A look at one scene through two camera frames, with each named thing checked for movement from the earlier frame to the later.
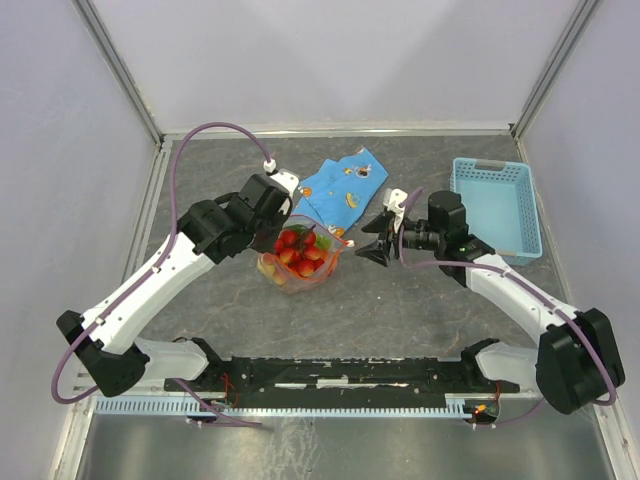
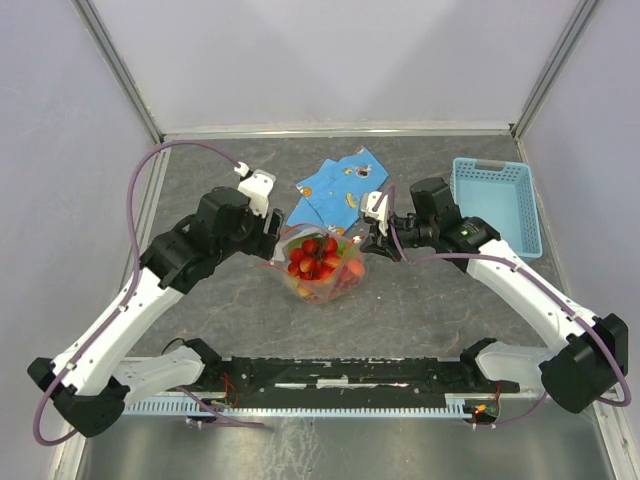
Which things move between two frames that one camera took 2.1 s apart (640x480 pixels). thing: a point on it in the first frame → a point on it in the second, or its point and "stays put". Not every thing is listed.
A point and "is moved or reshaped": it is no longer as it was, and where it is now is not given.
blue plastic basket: (500, 206) stays put
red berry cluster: (298, 250) is moved or reshaped
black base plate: (401, 377) stays put
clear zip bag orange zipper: (304, 254) is moved or reshaped
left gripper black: (269, 244) stays put
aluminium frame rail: (343, 134) stays put
